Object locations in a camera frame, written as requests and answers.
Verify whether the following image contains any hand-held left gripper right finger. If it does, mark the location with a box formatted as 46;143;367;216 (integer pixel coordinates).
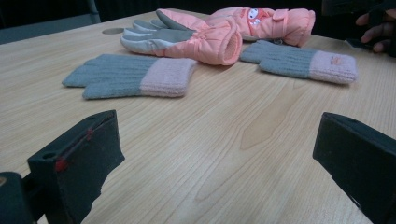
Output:
312;112;396;224

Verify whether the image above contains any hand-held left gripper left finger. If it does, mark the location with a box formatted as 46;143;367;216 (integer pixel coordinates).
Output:
27;109;126;224

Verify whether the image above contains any pink ski glove grey palm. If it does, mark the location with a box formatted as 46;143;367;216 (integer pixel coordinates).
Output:
120;8;244;66

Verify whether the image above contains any pink ski glove cartoon print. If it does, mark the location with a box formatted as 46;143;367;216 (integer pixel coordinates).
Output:
208;7;317;48

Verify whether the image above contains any knit glove with orange label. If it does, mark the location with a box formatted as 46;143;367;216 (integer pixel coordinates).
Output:
239;39;359;85

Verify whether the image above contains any grey and pink knit glove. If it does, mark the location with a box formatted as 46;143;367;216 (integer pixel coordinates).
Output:
61;53;198;101

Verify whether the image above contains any grey furniture panel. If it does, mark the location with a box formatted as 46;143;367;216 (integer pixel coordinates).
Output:
0;13;102;46

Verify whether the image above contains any metal stand pole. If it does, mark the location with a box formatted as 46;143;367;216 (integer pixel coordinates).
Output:
87;0;102;24

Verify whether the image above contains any round table cable hole cover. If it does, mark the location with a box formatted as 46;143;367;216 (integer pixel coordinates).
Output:
102;27;125;35

